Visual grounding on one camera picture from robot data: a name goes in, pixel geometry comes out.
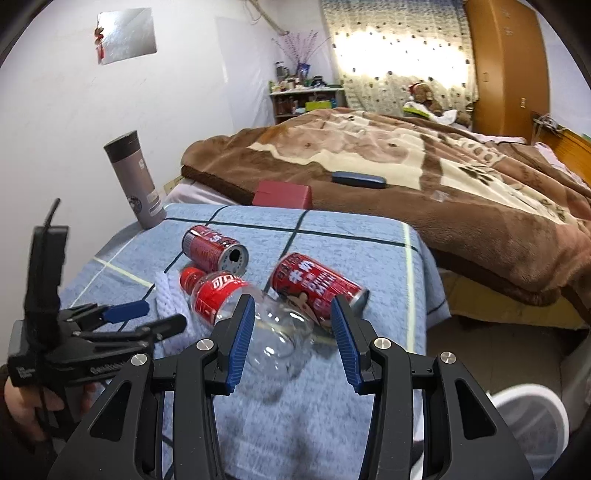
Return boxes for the clear plastic bottle red label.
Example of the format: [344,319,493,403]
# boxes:
[179,267,314,380]

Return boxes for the red milk can with cartoon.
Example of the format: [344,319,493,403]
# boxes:
[270,253,370,331]

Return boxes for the red drink can top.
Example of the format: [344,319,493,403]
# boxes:
[181,225,249,276]

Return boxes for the white round trash bin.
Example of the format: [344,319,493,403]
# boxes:
[490,384,569,479]

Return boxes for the person's left hand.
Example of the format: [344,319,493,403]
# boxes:
[4,378,98,442]

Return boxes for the white foam fruit net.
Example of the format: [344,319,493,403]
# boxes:
[154,270,191,322]

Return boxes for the blue checked table cloth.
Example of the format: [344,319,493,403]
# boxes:
[60,204,449,479]

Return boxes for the red gift box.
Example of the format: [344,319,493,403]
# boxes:
[252,180,312,210]

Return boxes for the dark blue glasses case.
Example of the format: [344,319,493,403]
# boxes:
[332,171,387,189]

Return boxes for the grey thermos flask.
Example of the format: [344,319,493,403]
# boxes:
[104,130,165,230]

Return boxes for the brown patterned blanket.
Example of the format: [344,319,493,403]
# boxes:
[181,108,590,319]

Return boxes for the cluttered white shelf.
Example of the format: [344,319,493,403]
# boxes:
[269,62,346,124]

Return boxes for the brown teddy bear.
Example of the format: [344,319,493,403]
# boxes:
[410,82,444,116]

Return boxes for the purple dried flower branches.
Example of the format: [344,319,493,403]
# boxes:
[271,30,331,70]

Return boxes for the wooden bed headboard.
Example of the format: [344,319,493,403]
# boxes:
[532,115,590,184]

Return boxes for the patterned window curtain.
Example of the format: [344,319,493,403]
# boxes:
[321,0,479,116]

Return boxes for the orange wooden wardrobe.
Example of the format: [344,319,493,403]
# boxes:
[465,0,550,141]

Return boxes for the silver wall poster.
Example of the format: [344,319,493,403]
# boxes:
[94,8,157,65]

